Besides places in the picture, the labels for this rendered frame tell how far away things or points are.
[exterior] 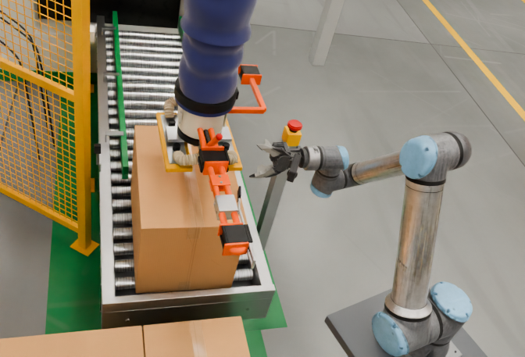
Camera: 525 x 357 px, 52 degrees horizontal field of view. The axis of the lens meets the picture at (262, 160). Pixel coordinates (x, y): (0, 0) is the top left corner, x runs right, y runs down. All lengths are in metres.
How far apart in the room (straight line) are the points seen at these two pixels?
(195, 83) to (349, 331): 1.07
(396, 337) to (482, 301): 1.84
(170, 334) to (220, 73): 1.03
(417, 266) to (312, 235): 1.76
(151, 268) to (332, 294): 1.33
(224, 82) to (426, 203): 0.77
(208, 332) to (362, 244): 1.54
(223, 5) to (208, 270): 1.08
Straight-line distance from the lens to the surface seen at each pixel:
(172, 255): 2.11
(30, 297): 2.99
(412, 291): 1.78
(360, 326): 2.16
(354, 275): 3.32
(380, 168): 1.95
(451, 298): 1.96
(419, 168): 1.57
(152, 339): 2.20
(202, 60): 1.80
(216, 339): 2.22
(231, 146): 2.10
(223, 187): 1.78
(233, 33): 1.75
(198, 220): 2.03
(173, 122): 2.13
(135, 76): 3.46
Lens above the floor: 2.44
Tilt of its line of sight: 40 degrees down
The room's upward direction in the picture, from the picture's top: 15 degrees clockwise
